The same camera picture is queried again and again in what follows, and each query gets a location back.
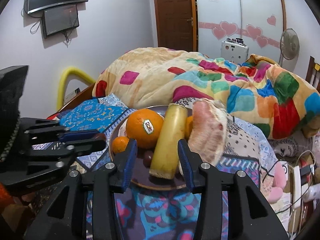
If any blue patterned bedspread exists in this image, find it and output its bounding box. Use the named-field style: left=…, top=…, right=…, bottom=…
left=52, top=95, right=277, bottom=239

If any standing electric fan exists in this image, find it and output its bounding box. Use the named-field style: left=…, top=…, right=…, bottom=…
left=279, top=28, right=300, bottom=65

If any pink plush toy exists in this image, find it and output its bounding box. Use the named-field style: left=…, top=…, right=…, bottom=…
left=263, top=162, right=287, bottom=204

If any small wall monitor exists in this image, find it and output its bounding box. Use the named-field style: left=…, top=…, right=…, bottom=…
left=42, top=5, right=79, bottom=38

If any wooden headboard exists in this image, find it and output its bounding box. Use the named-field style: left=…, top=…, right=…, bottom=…
left=305, top=56, right=320, bottom=92

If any yellow foam tube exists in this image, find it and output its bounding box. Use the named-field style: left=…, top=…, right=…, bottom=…
left=56, top=66, right=95, bottom=110

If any pomelo segment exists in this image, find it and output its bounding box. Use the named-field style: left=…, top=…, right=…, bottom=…
left=118, top=123, right=127, bottom=137
left=188, top=98, right=228, bottom=166

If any brown wooden door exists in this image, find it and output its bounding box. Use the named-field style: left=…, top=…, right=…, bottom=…
left=154, top=0, right=198, bottom=52

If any colourful patchwork blanket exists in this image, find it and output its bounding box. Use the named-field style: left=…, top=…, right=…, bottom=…
left=92, top=47, right=319, bottom=139

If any white wardrobe with hearts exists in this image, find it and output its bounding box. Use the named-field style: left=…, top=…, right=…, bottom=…
left=197, top=0, right=284, bottom=62

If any large orange with sticker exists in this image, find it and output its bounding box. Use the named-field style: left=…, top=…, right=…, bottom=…
left=126, top=109, right=164, bottom=149

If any white suitcase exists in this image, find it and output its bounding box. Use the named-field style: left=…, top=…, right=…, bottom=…
left=221, top=37, right=249, bottom=64

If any white power strip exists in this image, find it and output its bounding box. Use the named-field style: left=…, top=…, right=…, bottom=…
left=292, top=166, right=302, bottom=210

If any grey patterned pillow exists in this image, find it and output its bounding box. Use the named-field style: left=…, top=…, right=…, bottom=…
left=268, top=131, right=315, bottom=157

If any dark purple plate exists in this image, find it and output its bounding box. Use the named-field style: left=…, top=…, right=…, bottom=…
left=108, top=116, right=186, bottom=191

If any dark red jujube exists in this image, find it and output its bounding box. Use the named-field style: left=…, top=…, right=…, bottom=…
left=143, top=151, right=153, bottom=168

